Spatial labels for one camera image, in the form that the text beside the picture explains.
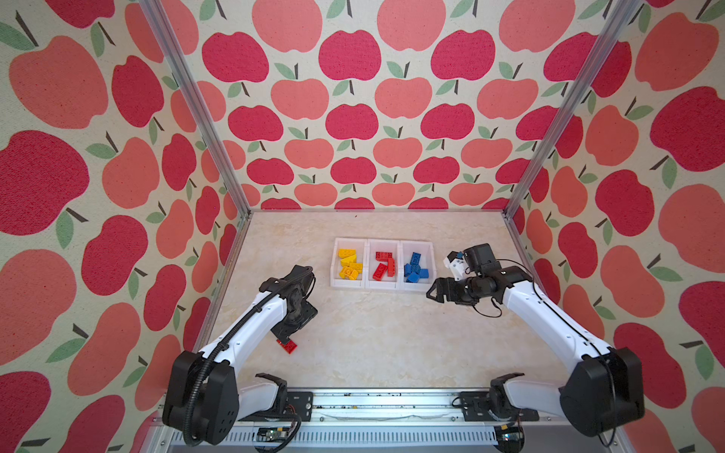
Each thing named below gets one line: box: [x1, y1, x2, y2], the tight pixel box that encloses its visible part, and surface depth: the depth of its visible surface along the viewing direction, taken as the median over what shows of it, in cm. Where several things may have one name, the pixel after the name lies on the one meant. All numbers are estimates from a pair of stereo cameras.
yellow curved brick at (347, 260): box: [339, 253, 357, 267], surface depth 104 cm
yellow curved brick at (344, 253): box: [337, 248, 356, 259], surface depth 107 cm
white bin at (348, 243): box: [330, 236, 368, 288], surface depth 99 cm
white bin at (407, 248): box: [399, 239, 438, 292], surface depth 100 cm
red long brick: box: [387, 257, 396, 278], surface depth 103 cm
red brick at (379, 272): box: [371, 262, 388, 282], surface depth 102 cm
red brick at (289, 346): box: [275, 338, 298, 355], surface depth 85 cm
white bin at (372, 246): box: [364, 238, 402, 290], surface depth 101 cm
